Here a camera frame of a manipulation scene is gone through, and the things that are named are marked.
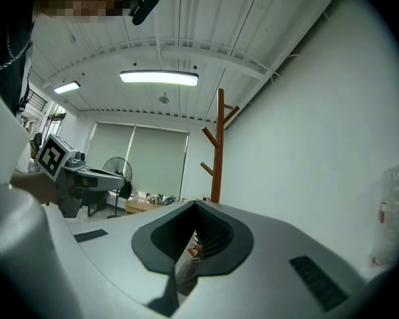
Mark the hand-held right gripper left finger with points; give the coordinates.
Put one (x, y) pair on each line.
(119, 244)

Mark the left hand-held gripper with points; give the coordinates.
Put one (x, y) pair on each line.
(54, 156)

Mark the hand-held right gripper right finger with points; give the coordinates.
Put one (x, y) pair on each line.
(269, 277)

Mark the grey cloth garment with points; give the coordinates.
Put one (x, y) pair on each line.
(186, 274)

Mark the brown wooden coat rack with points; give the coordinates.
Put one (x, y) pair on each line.
(217, 165)

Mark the person's left forearm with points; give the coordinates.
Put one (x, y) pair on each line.
(33, 186)

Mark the black floor fan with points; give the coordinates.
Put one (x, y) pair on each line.
(118, 169)

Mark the black low table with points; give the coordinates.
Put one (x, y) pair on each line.
(93, 199)

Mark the grey roller blind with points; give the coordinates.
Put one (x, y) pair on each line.
(111, 148)
(159, 161)

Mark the light wooden coffee table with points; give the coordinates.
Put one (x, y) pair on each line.
(141, 207)

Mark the short ceiling light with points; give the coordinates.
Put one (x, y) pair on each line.
(66, 87)

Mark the long ceiling light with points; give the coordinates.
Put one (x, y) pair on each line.
(159, 77)

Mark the person's black printed T-shirt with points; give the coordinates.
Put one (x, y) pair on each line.
(6, 62)

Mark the black head-worn camera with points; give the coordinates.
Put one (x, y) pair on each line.
(146, 7)

